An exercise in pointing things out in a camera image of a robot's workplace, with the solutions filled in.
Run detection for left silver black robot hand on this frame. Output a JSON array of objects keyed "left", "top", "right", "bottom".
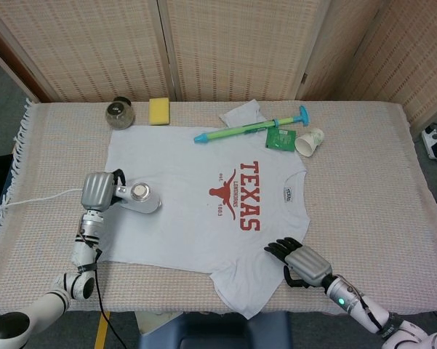
[{"left": 80, "top": 168, "right": 127, "bottom": 212}]

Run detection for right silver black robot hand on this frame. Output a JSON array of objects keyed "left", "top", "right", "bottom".
[{"left": 264, "top": 237, "right": 334, "bottom": 290}]

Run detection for white handheld steam iron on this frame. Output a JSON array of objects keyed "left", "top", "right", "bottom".
[{"left": 113, "top": 181, "right": 164, "bottom": 214}]

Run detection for round glass jar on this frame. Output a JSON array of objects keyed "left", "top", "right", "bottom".
[{"left": 105, "top": 96, "right": 135, "bottom": 130}]

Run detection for beige woven fringed tablecloth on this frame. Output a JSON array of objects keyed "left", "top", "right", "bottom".
[{"left": 0, "top": 100, "right": 437, "bottom": 317}]

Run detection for white Texas print T-shirt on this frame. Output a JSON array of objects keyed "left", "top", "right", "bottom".
[{"left": 94, "top": 98, "right": 311, "bottom": 321}]

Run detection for yellow sponge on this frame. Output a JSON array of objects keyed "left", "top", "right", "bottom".
[{"left": 148, "top": 97, "right": 171, "bottom": 127}]

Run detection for blue padded seat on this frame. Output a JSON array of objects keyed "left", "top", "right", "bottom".
[{"left": 137, "top": 310, "right": 290, "bottom": 349}]

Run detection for white paper cup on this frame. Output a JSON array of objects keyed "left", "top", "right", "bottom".
[{"left": 294, "top": 127, "right": 325, "bottom": 159}]

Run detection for green foil packet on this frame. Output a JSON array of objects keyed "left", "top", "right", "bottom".
[{"left": 265, "top": 127, "right": 296, "bottom": 151}]

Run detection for wicker folding screen panel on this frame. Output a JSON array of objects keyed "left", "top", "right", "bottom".
[
  {"left": 159, "top": 0, "right": 335, "bottom": 103},
  {"left": 301, "top": 0, "right": 437, "bottom": 127},
  {"left": 0, "top": 0, "right": 170, "bottom": 103}
]

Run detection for green blue water pump toy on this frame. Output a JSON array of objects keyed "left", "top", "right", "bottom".
[{"left": 193, "top": 105, "right": 311, "bottom": 145}]

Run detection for white power strip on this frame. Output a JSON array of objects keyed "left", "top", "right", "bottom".
[{"left": 421, "top": 123, "right": 437, "bottom": 161}]

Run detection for white iron power cord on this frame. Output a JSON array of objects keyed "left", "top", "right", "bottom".
[{"left": 0, "top": 188, "right": 84, "bottom": 219}]

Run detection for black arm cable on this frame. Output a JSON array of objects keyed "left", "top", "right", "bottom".
[{"left": 74, "top": 232, "right": 113, "bottom": 330}]

